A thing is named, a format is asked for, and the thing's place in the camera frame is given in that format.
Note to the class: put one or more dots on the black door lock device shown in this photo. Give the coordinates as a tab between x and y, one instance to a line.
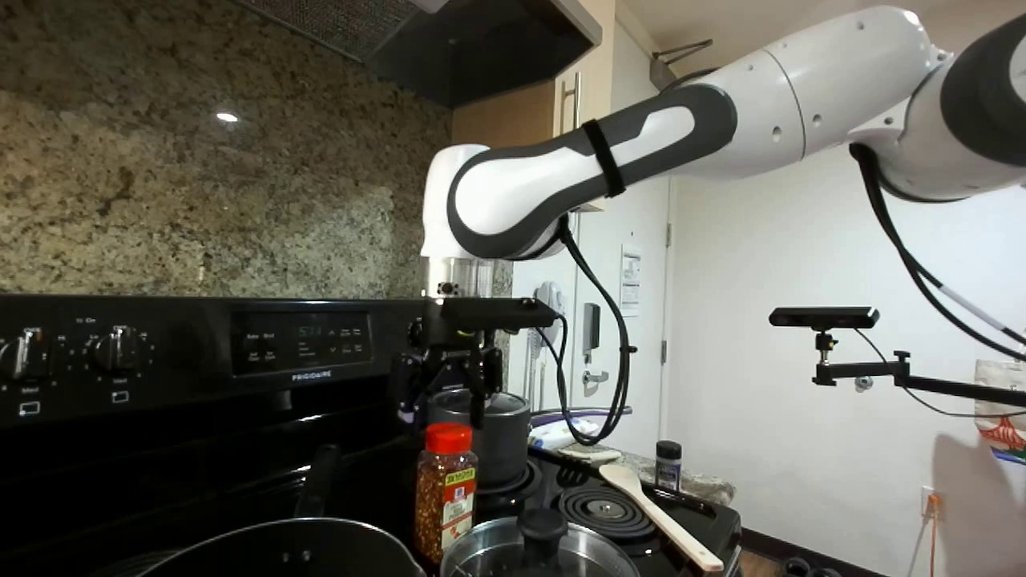
590	325

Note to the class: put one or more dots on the plain wooden spoon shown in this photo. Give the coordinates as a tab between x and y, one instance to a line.
587	452

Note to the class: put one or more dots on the black stove knob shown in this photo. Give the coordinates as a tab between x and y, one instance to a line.
120	350
31	355

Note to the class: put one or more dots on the dark range hood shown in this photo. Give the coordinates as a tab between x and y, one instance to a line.
481	50

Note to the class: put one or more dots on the black frying pan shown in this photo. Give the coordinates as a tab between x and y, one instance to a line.
290	550

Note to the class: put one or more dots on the spice container with red lid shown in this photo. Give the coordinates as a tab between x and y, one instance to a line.
445	500

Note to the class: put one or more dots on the slotted wooden spatula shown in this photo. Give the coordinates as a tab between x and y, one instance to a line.
662	518

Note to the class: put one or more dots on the black kitchen stove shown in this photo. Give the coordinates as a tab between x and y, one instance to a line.
160	469

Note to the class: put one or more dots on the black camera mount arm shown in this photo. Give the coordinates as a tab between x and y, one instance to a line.
940	381

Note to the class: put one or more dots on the white bag with red print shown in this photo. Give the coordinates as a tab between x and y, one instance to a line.
1005	428

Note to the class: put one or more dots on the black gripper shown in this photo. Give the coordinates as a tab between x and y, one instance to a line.
450	346

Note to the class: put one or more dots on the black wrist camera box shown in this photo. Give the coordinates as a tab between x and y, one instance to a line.
500	312

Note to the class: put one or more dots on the light wooden wall cabinet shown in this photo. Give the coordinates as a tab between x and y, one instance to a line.
500	115

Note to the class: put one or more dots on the white door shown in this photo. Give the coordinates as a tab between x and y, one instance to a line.
641	374

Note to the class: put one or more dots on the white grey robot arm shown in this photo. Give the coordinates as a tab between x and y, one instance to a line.
749	106

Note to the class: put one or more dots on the black external camera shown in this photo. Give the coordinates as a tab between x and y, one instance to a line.
821	317

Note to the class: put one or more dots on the glass lid with black knob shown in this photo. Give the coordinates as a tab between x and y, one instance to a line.
546	530

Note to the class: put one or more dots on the white paper notice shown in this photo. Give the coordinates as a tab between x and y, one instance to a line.
629	283

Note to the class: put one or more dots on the small jar with black lid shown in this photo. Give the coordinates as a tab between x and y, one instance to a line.
669	469

